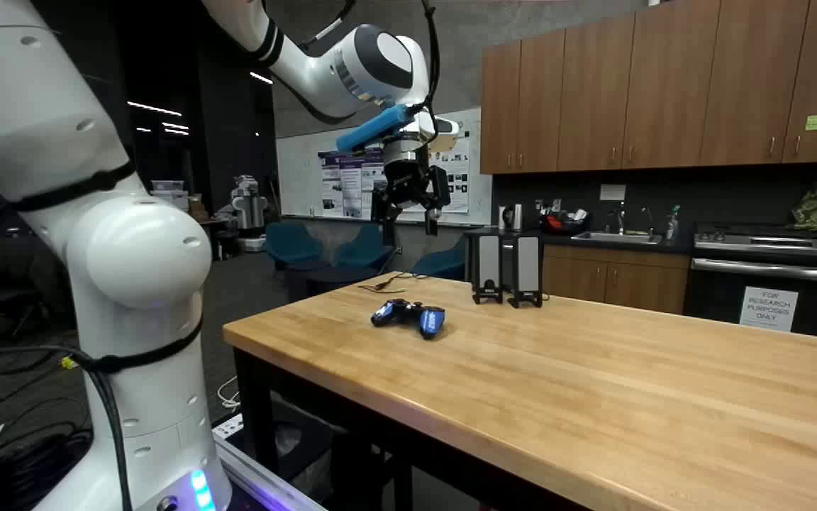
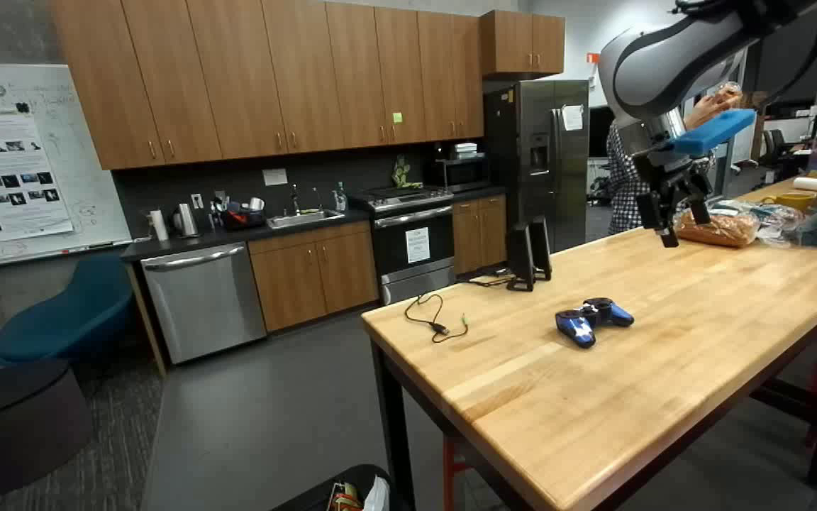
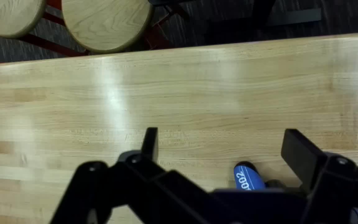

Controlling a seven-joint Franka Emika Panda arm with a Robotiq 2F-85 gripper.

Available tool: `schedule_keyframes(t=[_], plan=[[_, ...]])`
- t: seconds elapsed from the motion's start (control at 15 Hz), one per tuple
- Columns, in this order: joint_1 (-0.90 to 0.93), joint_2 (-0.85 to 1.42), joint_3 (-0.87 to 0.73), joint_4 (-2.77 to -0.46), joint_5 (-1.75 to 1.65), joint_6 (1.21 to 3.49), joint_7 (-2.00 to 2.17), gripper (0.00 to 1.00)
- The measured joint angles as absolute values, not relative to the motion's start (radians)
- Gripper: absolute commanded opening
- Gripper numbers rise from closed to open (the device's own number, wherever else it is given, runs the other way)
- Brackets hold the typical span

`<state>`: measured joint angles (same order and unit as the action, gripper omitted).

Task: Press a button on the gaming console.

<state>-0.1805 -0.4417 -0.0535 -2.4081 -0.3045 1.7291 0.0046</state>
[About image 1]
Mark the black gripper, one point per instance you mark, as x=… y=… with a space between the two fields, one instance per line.
x=413 y=186

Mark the blue black game controller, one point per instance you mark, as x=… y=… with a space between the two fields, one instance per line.
x=425 y=319

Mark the robot base platform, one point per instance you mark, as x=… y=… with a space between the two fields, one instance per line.
x=268 y=471

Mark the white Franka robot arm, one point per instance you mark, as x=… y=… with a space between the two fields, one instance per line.
x=135 y=256

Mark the teal lounge chair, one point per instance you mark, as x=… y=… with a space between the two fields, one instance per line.
x=291 y=245
x=441 y=258
x=360 y=251

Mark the black stand on table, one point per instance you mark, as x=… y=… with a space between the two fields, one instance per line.
x=488 y=265

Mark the whiteboard with posters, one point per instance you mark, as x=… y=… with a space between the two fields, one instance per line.
x=313 y=178

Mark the black upright speaker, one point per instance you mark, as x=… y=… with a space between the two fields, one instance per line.
x=525 y=268

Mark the wooden base cabinet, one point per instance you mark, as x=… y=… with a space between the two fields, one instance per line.
x=617 y=275

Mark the wooden butcher block table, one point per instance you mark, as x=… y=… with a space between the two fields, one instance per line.
x=596 y=398

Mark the soap dispenser bottle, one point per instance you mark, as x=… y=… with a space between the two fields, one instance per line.
x=674 y=222

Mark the white paper notice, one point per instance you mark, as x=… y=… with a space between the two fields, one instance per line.
x=767 y=306

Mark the stainless steel oven range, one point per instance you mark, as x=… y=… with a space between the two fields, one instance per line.
x=786 y=274

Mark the green cabinet sticker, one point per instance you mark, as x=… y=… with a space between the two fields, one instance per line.
x=814 y=122

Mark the white wall outlet plate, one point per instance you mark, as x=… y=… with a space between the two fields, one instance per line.
x=614 y=190

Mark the wooden wall cabinets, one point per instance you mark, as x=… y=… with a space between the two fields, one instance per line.
x=674 y=85

